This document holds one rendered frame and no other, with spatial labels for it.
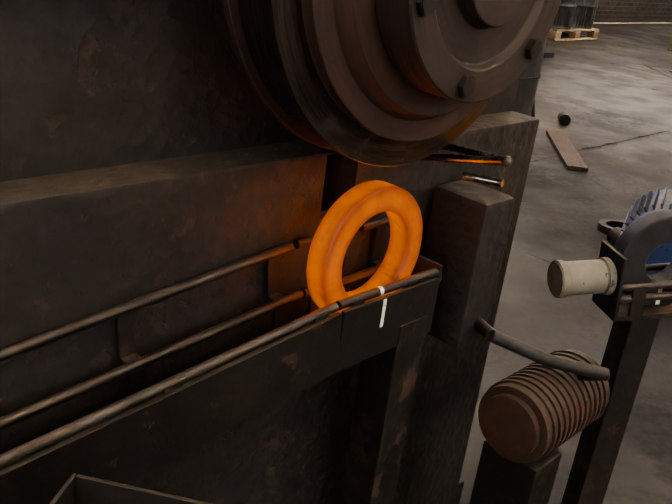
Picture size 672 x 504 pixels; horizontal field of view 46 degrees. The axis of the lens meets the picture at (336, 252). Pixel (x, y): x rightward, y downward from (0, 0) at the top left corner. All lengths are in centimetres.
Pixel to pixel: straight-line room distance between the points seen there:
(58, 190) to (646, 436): 178
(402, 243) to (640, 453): 127
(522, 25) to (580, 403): 61
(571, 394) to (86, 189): 80
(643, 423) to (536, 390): 111
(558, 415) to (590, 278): 22
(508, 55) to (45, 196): 51
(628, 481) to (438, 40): 146
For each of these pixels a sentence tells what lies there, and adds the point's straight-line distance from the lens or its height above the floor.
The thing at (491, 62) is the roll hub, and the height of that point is 102.
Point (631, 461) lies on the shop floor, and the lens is 215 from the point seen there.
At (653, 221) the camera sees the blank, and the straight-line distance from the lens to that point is 131.
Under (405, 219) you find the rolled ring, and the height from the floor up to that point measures 80.
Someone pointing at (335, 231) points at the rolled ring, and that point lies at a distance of 94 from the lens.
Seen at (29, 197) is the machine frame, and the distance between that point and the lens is 79.
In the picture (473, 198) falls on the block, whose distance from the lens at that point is 115.
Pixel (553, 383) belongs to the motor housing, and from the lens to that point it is 127.
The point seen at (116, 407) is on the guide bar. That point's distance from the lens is 81.
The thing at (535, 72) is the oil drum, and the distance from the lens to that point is 381.
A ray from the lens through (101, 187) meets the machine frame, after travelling 82.
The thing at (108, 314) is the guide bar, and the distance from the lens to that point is 86.
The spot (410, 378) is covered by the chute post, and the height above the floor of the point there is 55.
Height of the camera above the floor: 114
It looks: 23 degrees down
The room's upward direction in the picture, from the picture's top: 7 degrees clockwise
